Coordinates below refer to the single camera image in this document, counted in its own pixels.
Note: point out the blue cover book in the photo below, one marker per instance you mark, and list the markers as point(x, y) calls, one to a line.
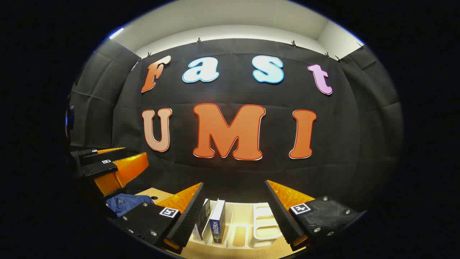
point(217, 223)

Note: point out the grey cover book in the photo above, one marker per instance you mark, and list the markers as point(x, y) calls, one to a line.
point(205, 216)

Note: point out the blue schoolbag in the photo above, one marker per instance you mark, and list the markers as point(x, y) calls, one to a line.
point(125, 203)

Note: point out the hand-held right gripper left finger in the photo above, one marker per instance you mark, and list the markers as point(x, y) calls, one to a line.
point(190, 216)

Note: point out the white bookshelf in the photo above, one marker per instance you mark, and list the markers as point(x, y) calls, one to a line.
point(264, 225)

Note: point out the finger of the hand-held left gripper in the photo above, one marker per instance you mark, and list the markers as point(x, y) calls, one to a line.
point(104, 169)
point(104, 155)

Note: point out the ceiling light strip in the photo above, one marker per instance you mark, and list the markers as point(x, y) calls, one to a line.
point(116, 33)

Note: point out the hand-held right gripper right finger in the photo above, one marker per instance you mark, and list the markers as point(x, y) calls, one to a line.
point(282, 216)

